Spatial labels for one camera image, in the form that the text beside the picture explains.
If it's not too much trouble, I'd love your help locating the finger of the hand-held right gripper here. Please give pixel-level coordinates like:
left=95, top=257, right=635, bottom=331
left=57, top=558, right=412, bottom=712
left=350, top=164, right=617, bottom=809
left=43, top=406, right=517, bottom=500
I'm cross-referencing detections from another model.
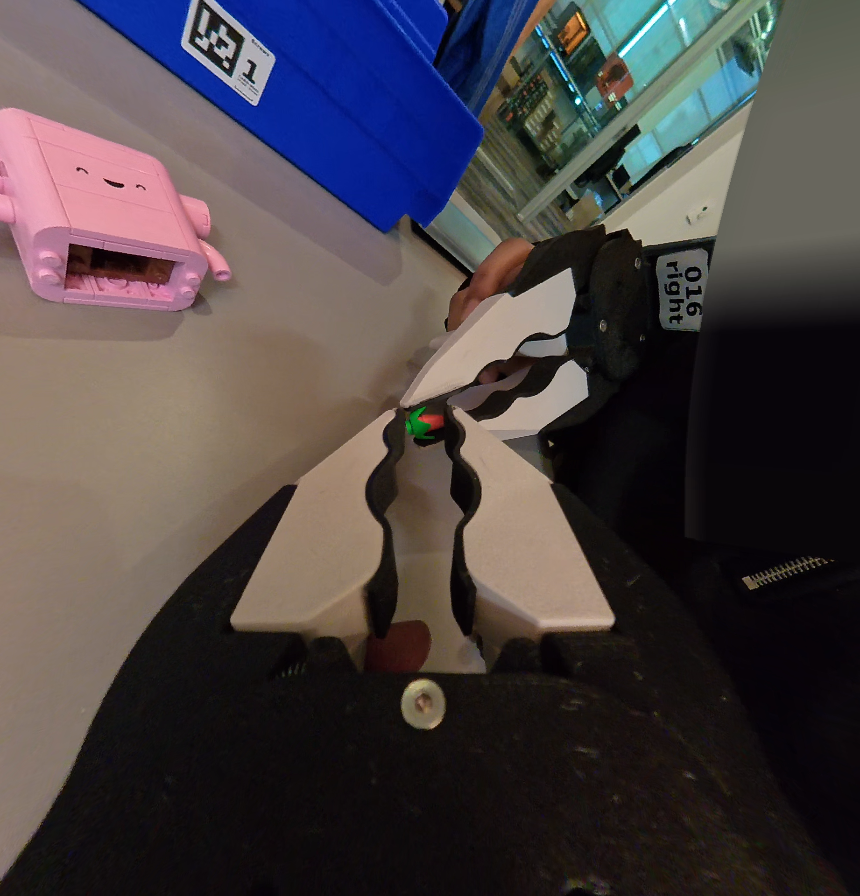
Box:
left=400, top=269, right=579, bottom=407
left=447, top=353, right=591, bottom=442

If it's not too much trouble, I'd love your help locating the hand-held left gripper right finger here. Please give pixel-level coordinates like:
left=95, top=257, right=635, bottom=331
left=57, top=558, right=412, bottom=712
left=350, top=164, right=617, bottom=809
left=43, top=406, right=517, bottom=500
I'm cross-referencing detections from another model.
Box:
left=446, top=407, right=617, bottom=665

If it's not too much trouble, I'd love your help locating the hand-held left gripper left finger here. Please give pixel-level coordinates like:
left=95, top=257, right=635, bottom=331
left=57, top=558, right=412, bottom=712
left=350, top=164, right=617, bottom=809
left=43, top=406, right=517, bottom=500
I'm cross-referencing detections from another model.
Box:
left=230, top=409, right=405, bottom=672

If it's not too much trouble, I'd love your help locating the red flower bud piece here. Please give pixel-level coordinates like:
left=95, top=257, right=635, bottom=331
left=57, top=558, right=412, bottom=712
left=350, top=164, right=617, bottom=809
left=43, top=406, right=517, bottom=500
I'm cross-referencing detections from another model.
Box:
left=404, top=406, right=446, bottom=443

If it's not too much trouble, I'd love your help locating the pink brick figure pot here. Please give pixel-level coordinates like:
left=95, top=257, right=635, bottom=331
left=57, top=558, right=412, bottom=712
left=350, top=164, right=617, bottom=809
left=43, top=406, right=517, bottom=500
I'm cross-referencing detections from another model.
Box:
left=0, top=107, right=233, bottom=312

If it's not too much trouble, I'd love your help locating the person's right hand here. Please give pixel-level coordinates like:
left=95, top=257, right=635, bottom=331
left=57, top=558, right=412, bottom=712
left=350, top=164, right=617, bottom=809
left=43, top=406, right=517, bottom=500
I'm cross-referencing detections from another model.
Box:
left=447, top=238, right=536, bottom=337

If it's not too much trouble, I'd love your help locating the blue storage bin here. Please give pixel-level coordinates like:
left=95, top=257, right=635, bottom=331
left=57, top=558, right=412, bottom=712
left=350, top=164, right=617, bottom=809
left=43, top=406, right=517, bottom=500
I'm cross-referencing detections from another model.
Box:
left=76, top=0, right=485, bottom=233

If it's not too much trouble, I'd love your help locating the blue cloth bag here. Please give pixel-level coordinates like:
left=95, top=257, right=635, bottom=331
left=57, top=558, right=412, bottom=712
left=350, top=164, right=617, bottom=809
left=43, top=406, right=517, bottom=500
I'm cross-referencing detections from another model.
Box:
left=436, top=0, right=541, bottom=119

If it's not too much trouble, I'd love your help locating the black jacket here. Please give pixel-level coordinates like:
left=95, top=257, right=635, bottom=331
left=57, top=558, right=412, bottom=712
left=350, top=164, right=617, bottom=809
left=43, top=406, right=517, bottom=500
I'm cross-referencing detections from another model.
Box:
left=552, top=420, right=860, bottom=896

